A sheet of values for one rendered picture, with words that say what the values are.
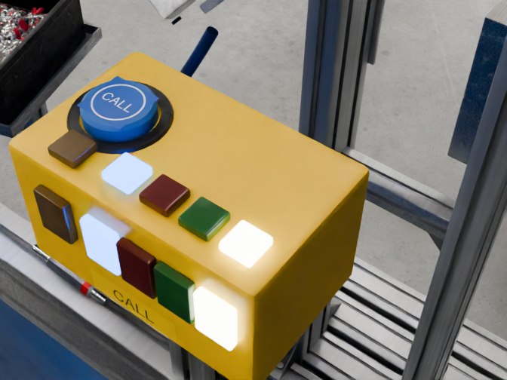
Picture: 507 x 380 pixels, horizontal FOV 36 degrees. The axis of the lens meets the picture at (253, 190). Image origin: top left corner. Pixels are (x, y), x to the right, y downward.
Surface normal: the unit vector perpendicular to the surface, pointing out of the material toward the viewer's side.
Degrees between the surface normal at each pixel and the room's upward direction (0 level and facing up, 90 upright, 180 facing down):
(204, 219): 0
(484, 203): 90
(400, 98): 0
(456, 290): 90
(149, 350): 0
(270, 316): 90
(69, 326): 90
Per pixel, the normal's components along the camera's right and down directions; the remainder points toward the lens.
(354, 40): 0.80, 0.45
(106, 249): -0.60, 0.58
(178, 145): 0.01, -0.68
